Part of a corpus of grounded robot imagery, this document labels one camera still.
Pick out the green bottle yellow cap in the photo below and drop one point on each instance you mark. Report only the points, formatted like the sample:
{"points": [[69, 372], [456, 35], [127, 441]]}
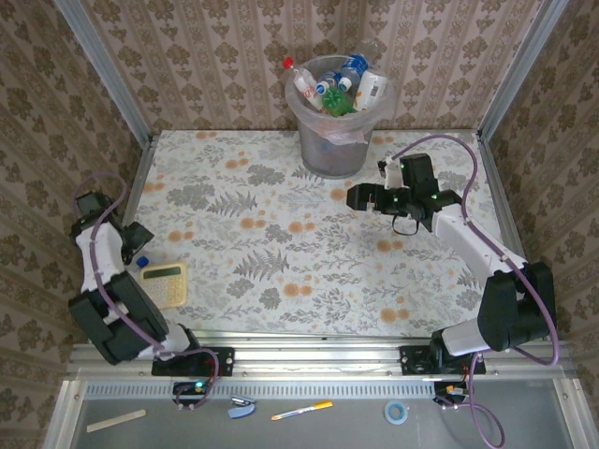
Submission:
{"points": [[338, 103]]}

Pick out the white label orange chevron bottle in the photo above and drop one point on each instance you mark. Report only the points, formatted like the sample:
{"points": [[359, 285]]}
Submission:
{"points": [[372, 91]]}

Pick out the red cap white label bottle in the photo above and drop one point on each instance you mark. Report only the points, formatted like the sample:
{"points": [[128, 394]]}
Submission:
{"points": [[310, 91]]}

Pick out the blue label water bottle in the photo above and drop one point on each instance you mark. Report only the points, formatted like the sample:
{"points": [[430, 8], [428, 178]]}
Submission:
{"points": [[329, 82], [355, 68]]}

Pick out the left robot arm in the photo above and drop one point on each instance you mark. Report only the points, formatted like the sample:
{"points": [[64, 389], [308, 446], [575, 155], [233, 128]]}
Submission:
{"points": [[112, 266]]}

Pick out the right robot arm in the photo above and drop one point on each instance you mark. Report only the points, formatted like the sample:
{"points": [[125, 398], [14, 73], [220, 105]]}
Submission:
{"points": [[468, 238]]}

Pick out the grey mesh waste bin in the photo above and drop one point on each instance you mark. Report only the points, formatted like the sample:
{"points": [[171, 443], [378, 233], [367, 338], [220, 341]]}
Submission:
{"points": [[332, 159]]}

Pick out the translucent pink bin liner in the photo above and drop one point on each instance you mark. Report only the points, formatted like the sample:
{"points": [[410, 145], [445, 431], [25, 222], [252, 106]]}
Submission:
{"points": [[346, 135]]}

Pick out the beige calculator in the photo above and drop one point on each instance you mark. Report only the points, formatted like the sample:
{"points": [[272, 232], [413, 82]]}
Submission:
{"points": [[164, 287]]}

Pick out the floral plastic tablecloth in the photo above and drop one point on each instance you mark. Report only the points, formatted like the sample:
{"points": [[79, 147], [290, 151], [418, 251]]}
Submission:
{"points": [[327, 290]]}

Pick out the small circuit board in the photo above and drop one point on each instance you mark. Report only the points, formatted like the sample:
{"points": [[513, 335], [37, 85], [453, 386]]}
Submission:
{"points": [[449, 390], [192, 388]]}

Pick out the flat wooden stick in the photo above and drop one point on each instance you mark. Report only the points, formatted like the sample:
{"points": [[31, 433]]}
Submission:
{"points": [[117, 420]]}

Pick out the blue stapler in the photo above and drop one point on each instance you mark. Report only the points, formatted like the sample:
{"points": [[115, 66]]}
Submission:
{"points": [[241, 408]]}

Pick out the blue tape roll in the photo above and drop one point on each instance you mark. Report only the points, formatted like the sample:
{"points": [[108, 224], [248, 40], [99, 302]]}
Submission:
{"points": [[390, 412]]}

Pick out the orange white marker pen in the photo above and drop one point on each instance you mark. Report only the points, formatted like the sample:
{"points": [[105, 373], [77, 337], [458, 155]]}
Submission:
{"points": [[302, 410]]}

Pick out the aluminium table side rail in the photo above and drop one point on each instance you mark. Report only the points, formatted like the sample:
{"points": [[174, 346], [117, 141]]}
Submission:
{"points": [[497, 187], [135, 187]]}

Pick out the aluminium frame post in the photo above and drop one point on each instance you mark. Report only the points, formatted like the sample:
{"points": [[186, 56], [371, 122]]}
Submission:
{"points": [[519, 70], [112, 79]]}

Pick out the long aluminium mounting rail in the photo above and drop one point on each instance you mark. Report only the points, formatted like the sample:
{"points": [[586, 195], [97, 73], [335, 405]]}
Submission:
{"points": [[318, 360]]}

